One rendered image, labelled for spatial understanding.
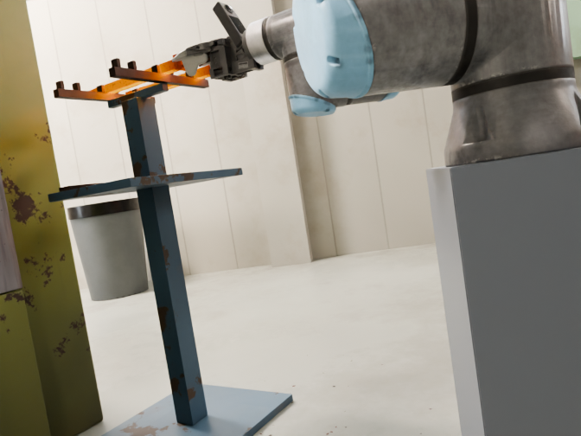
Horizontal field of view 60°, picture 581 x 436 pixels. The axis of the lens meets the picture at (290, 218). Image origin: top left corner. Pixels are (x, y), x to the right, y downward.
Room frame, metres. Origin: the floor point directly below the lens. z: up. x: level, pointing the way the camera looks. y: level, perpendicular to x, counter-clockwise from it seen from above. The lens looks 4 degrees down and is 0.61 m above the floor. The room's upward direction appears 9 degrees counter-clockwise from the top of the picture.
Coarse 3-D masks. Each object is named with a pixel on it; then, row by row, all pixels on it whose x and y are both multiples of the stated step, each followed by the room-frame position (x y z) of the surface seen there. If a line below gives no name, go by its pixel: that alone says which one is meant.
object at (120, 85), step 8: (208, 56) 1.17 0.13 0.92; (160, 64) 1.25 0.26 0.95; (168, 64) 1.24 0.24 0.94; (176, 64) 1.21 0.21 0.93; (168, 72) 1.25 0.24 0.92; (120, 80) 1.33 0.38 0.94; (128, 80) 1.32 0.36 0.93; (136, 80) 1.30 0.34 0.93; (96, 88) 1.39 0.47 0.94; (112, 88) 1.35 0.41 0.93; (120, 88) 1.35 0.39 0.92; (128, 88) 1.36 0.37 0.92
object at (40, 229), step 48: (0, 0) 1.39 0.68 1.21; (0, 48) 1.37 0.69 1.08; (0, 96) 1.35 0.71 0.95; (0, 144) 1.33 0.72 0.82; (48, 144) 1.44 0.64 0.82; (48, 192) 1.42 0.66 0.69; (48, 240) 1.40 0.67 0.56; (48, 288) 1.37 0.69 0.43; (48, 336) 1.35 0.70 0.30; (48, 384) 1.33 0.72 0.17; (96, 384) 1.45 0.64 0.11
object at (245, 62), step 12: (228, 36) 1.13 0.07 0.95; (216, 48) 1.13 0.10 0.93; (228, 48) 1.13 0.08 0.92; (240, 48) 1.12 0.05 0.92; (216, 60) 1.14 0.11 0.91; (228, 60) 1.12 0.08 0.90; (240, 60) 1.12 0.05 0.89; (252, 60) 1.10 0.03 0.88; (216, 72) 1.14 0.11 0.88; (228, 72) 1.12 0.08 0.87; (240, 72) 1.12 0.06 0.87
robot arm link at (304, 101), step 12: (288, 60) 1.02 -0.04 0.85; (288, 72) 1.03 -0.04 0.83; (300, 72) 1.01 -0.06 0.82; (288, 84) 1.04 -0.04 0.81; (300, 84) 1.01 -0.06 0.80; (300, 96) 1.01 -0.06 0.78; (312, 96) 1.00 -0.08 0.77; (300, 108) 1.01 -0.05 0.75; (312, 108) 1.01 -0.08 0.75; (324, 108) 1.01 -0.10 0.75
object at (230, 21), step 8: (216, 8) 1.13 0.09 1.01; (224, 8) 1.13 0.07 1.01; (232, 8) 1.16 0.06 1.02; (224, 16) 1.12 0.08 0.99; (232, 16) 1.13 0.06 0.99; (224, 24) 1.12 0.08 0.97; (232, 24) 1.11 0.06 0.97; (240, 24) 1.14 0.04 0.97; (232, 32) 1.11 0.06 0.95; (240, 32) 1.11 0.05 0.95; (232, 40) 1.12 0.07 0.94; (240, 40) 1.10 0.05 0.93
